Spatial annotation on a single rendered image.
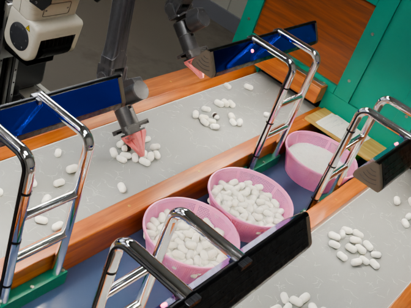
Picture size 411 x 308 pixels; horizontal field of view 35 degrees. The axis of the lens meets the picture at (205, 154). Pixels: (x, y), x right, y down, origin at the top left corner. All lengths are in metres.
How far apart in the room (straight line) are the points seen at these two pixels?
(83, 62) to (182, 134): 1.86
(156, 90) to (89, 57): 1.75
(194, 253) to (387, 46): 1.12
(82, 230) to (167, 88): 0.83
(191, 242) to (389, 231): 0.70
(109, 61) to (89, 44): 2.24
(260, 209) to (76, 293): 0.62
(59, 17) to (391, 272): 1.44
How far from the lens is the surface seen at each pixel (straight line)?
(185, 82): 2.40
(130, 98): 1.89
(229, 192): 1.97
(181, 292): 1.09
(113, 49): 1.91
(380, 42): 2.47
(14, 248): 1.40
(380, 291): 1.92
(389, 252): 2.08
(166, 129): 2.15
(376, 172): 1.68
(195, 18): 2.22
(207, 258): 1.73
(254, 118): 2.39
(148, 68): 4.07
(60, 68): 3.82
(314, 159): 2.32
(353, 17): 2.50
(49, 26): 2.44
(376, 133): 2.54
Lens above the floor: 1.88
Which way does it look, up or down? 33 degrees down
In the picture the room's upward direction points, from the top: 21 degrees clockwise
